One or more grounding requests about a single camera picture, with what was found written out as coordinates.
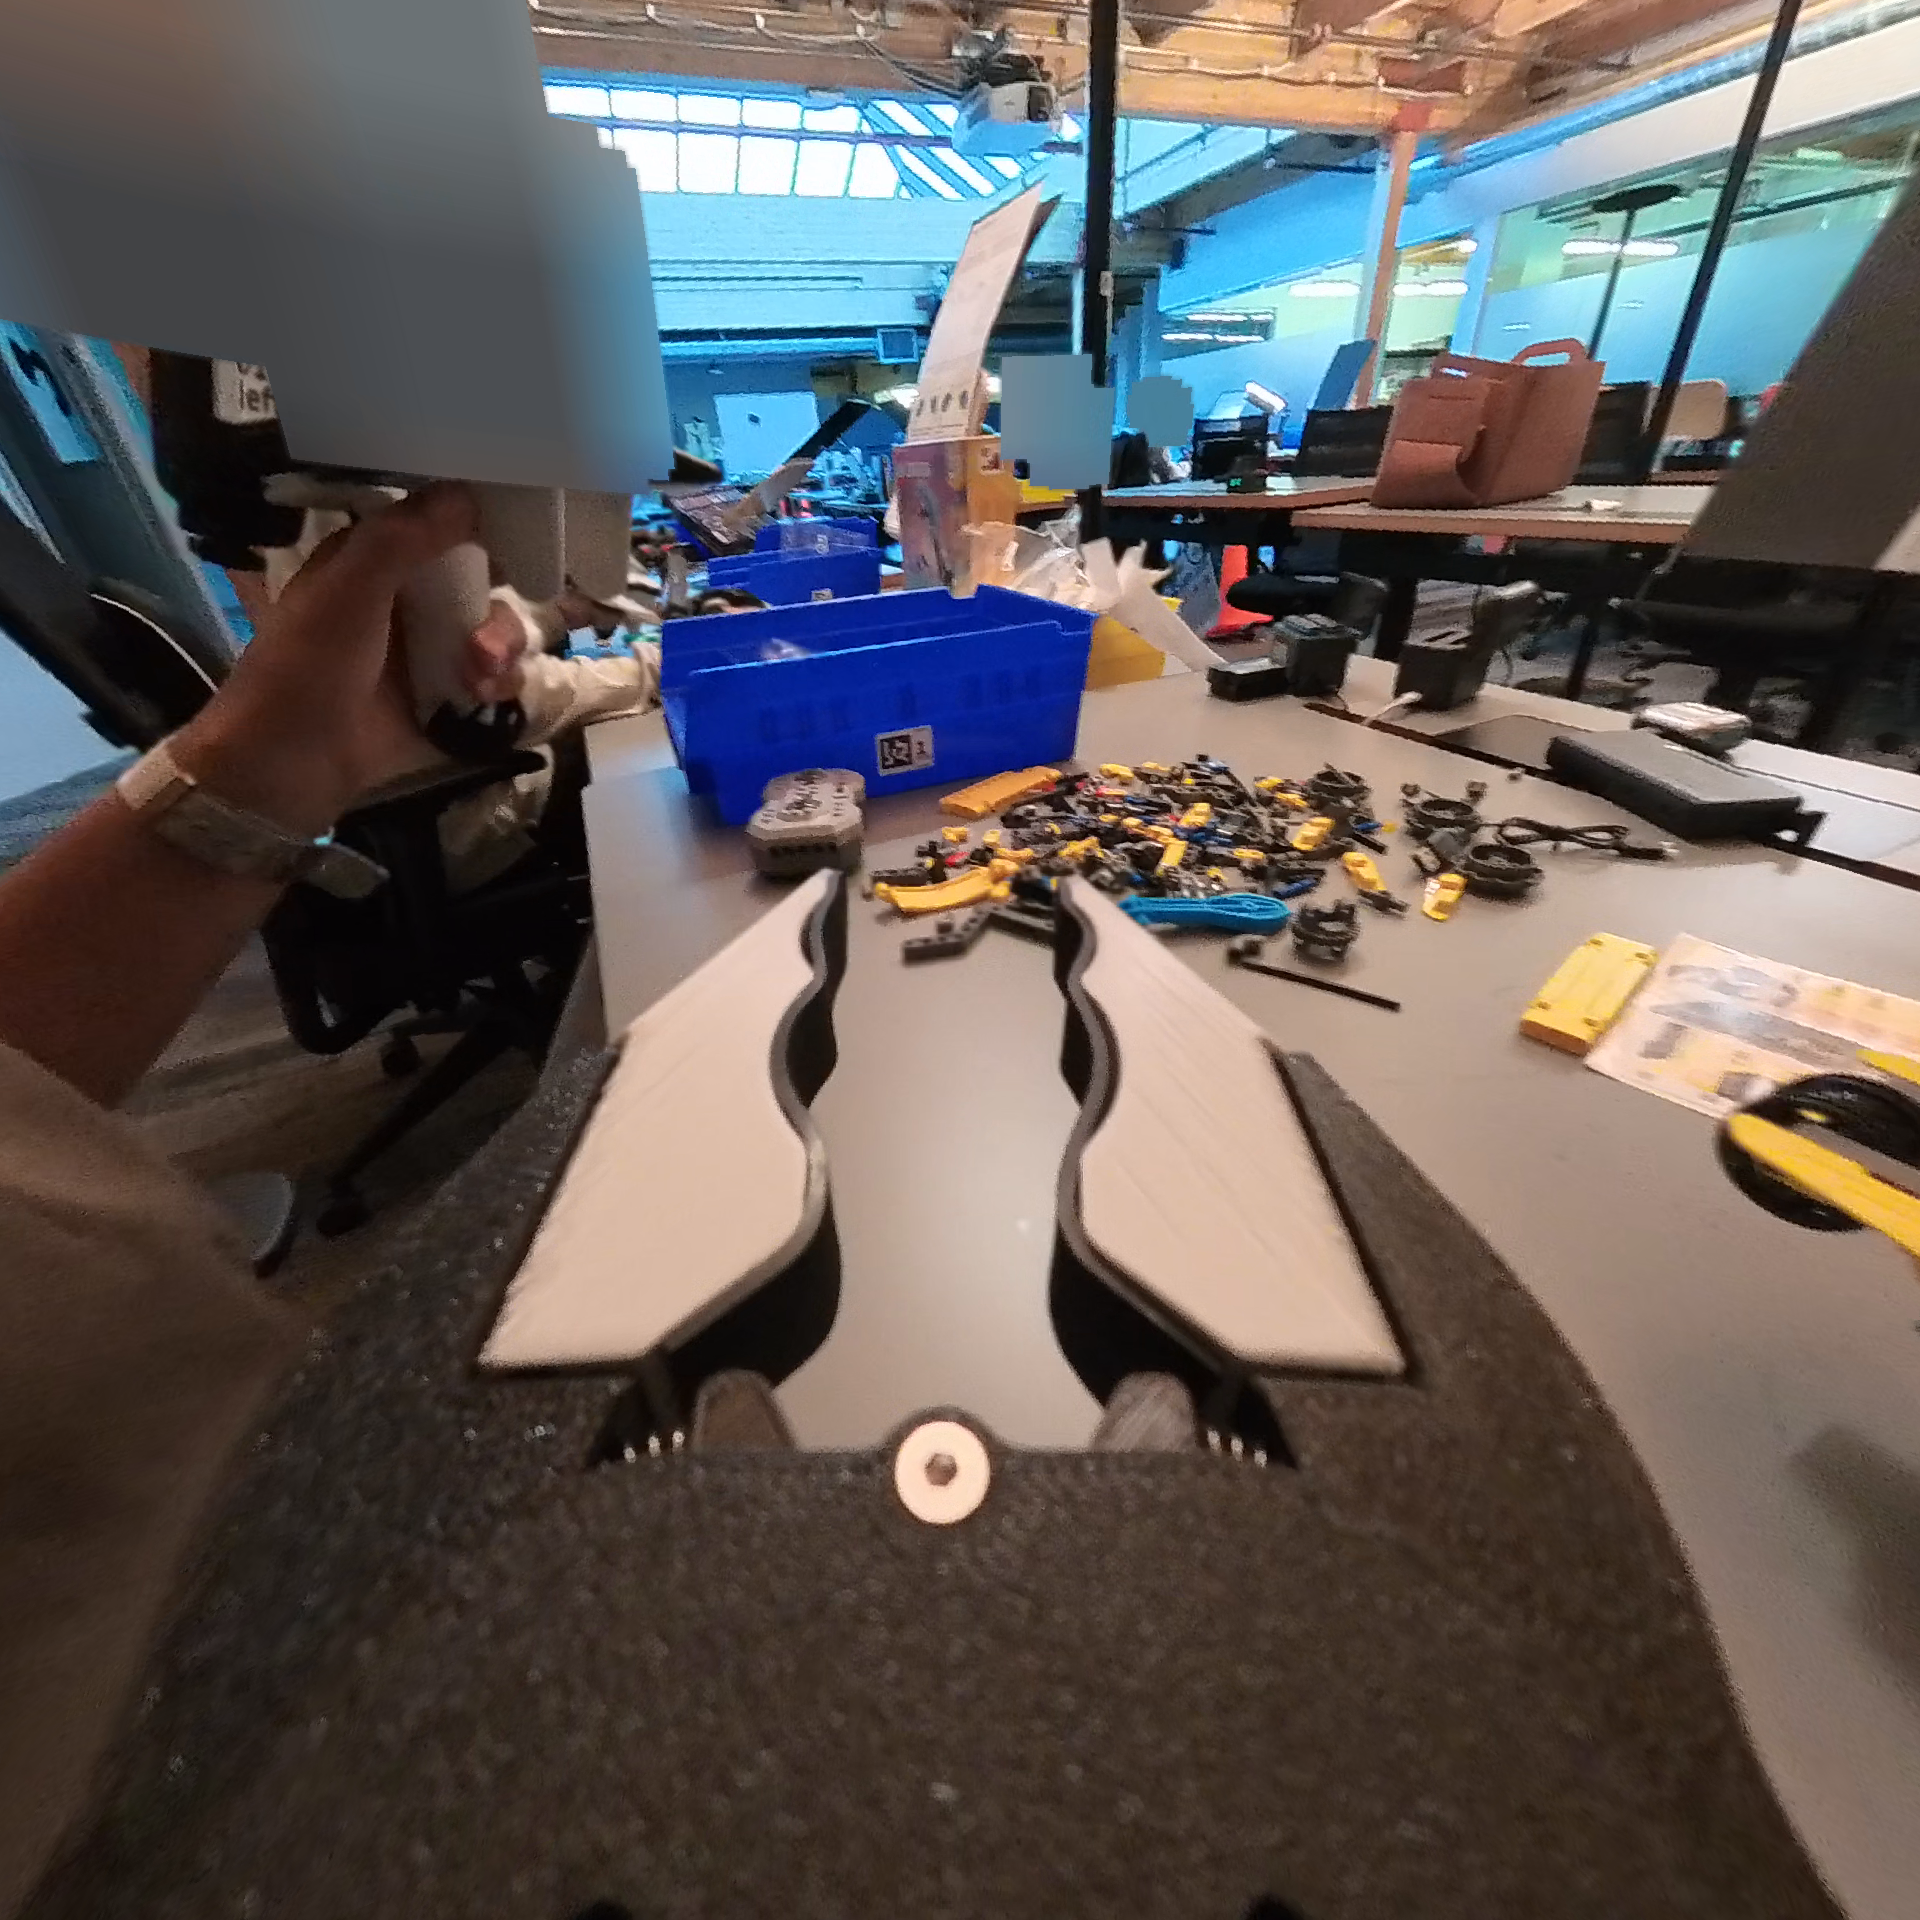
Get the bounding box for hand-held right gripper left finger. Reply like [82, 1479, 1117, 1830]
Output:
[477, 867, 851, 1425]

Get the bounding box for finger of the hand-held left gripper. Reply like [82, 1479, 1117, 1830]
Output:
[567, 487, 636, 600]
[503, 487, 570, 606]

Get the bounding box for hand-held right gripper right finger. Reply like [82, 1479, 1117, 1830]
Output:
[1053, 879, 1412, 1425]

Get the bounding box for person's left forearm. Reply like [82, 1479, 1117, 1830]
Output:
[0, 808, 302, 1112]

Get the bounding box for person's left hand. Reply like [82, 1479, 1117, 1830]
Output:
[181, 480, 535, 841]

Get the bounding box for blue plastic bin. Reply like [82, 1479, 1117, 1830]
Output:
[705, 547, 886, 608]
[661, 585, 1100, 797]

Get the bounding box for long black axle rod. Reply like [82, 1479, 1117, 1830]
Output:
[1230, 948, 1402, 1015]

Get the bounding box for black office chair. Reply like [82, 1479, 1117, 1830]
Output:
[0, 496, 594, 1277]

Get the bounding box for blue brick separator tool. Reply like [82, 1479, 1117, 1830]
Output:
[1117, 892, 1292, 935]

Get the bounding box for colourful product box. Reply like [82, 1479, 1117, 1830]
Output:
[891, 433, 1011, 593]

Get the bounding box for grey battery box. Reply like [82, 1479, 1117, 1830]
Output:
[746, 767, 874, 879]

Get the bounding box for pile of small brick parts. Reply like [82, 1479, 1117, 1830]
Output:
[861, 756, 1412, 961]

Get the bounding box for yellow curved panel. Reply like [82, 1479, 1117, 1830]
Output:
[871, 867, 1021, 920]

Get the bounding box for yellow rectangular panel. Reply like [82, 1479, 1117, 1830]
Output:
[1519, 933, 1659, 1052]

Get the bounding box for tall folded paper leaflet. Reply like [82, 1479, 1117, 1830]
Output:
[913, 182, 1059, 443]

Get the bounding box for crumpled clear wrappers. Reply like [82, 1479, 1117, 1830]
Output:
[989, 516, 1231, 669]

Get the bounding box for yellow plastic bin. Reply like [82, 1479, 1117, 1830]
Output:
[1083, 598, 1203, 693]

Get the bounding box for yellow sticker sheet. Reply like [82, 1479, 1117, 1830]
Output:
[1585, 933, 1920, 1126]

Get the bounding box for black charger block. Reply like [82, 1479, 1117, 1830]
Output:
[1270, 613, 1364, 699]

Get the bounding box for black charging dock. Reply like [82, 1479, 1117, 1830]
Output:
[1395, 583, 1547, 710]

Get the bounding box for black power adapter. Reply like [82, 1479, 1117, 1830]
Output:
[1546, 727, 1823, 841]

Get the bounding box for black ceiling pole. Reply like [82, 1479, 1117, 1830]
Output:
[1089, 0, 1127, 384]

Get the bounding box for brown felt bag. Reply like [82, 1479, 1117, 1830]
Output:
[1371, 335, 1606, 511]

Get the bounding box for black USB cable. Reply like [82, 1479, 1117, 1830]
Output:
[1411, 816, 1682, 872]

